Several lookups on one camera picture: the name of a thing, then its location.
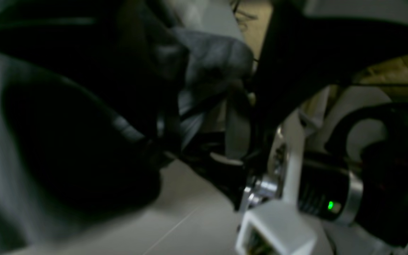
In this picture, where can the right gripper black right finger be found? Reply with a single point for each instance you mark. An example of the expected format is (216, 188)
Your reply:
(311, 43)

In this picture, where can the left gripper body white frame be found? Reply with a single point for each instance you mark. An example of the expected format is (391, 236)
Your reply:
(315, 183)

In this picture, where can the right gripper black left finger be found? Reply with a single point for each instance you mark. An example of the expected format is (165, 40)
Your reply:
(120, 50)

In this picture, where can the grey T-shirt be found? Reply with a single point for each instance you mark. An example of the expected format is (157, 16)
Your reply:
(69, 163)

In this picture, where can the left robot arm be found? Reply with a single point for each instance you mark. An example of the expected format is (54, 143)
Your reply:
(374, 141)

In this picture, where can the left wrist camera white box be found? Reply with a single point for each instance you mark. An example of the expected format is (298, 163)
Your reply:
(275, 228)

